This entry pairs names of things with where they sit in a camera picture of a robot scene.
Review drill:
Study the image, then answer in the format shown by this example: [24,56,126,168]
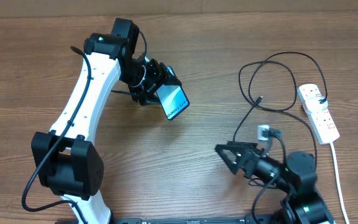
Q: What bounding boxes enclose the black USB charging cable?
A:
[232,52,329,162]

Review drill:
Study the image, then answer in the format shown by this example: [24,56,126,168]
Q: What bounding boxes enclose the Samsung Galaxy smartphone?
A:
[155,65,190,121]

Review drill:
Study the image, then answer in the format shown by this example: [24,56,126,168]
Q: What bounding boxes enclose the white power strip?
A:
[297,84,340,144]

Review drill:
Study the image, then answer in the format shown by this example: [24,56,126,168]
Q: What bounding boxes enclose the white power strip cord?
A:
[329,142,351,224]

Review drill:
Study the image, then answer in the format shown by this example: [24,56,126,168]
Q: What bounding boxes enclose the white USB charger adapter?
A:
[304,96,328,114]

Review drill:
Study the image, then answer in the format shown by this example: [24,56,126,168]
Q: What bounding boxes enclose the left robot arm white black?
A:
[31,18,190,223]

